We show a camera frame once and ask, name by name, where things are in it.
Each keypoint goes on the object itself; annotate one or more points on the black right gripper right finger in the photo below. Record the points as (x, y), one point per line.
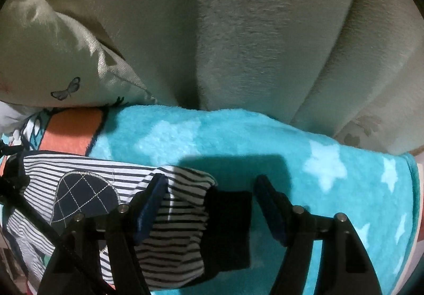
(345, 266)

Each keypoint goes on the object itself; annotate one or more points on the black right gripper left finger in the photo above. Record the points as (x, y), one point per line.
(97, 255)

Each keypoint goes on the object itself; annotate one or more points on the navy striped child pants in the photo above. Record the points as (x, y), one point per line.
(194, 232)

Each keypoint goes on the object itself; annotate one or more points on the turquoise star fleece blanket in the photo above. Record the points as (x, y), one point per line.
(380, 193)

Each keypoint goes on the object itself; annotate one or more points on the white small pillow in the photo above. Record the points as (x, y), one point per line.
(14, 116)

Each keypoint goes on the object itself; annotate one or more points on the beige butterfly print pillow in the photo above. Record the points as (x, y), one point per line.
(55, 53)

